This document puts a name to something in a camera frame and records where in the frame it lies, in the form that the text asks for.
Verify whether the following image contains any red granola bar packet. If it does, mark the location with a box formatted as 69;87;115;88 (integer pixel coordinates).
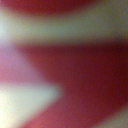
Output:
0;0;128;128

